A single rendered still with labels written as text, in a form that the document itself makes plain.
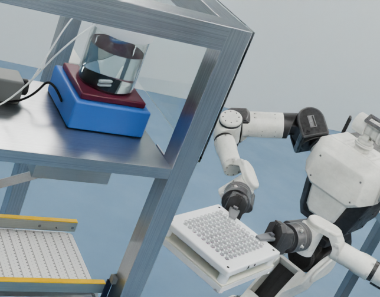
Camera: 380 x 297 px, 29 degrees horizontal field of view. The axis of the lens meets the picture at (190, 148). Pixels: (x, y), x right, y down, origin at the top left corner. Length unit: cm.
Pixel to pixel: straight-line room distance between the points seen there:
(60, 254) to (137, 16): 83
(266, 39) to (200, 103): 429
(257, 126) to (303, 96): 383
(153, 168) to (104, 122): 17
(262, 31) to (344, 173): 357
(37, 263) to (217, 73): 74
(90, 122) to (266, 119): 92
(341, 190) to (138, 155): 90
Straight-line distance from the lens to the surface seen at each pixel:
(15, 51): 543
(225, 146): 246
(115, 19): 152
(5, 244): 208
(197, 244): 196
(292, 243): 220
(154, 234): 186
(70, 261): 209
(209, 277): 195
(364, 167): 243
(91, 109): 176
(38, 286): 194
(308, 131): 254
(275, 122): 255
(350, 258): 228
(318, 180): 249
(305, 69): 625
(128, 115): 180
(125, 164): 170
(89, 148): 171
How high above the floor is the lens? 202
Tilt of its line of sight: 23 degrees down
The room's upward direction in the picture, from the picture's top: 23 degrees clockwise
